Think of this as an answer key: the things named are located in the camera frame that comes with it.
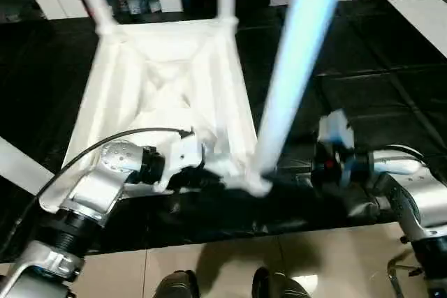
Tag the white plastic table top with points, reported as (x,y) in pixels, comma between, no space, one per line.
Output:
(157,78)

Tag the black work mat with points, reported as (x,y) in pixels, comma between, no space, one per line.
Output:
(366,85)

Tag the curved metal floor stand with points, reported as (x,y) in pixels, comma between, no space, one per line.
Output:
(396,270)

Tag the robot leg dark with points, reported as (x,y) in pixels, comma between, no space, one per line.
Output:
(279,284)
(178,285)

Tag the right robot leg dark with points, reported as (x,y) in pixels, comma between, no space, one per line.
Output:
(279,284)

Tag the small white jar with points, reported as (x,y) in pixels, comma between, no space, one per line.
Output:
(134,4)
(155,5)

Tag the white flat board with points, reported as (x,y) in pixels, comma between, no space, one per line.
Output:
(422,22)

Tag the left robot leg dark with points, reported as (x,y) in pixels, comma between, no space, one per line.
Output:
(178,285)

